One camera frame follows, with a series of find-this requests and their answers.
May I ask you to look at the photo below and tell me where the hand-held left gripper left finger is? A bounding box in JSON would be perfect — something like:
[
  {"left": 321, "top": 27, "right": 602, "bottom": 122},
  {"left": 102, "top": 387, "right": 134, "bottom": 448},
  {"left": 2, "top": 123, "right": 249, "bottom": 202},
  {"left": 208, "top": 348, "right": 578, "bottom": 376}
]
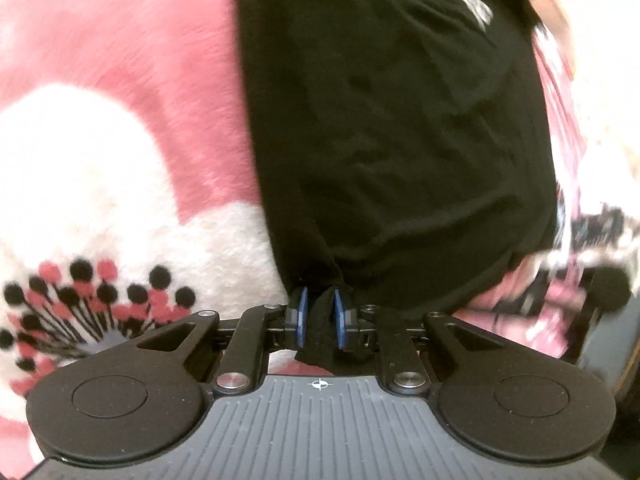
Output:
[{"left": 136, "top": 287, "right": 307, "bottom": 396}]

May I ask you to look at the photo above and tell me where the pink floral blanket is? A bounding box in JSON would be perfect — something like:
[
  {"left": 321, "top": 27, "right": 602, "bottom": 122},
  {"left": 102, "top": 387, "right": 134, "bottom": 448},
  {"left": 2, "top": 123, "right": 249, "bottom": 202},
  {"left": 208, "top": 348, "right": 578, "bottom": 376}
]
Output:
[{"left": 0, "top": 0, "right": 640, "bottom": 480}]

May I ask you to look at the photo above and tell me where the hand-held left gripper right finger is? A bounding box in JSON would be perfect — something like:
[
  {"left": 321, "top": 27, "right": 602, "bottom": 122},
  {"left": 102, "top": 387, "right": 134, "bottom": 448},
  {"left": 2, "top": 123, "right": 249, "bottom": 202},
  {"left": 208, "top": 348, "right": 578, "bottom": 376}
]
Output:
[{"left": 334, "top": 289, "right": 505, "bottom": 396}]

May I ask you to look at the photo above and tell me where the black t-shirt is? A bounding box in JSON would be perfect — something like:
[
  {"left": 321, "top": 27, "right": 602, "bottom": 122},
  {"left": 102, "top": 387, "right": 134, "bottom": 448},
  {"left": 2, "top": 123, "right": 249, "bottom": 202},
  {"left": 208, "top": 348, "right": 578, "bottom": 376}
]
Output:
[{"left": 235, "top": 0, "right": 562, "bottom": 377}]

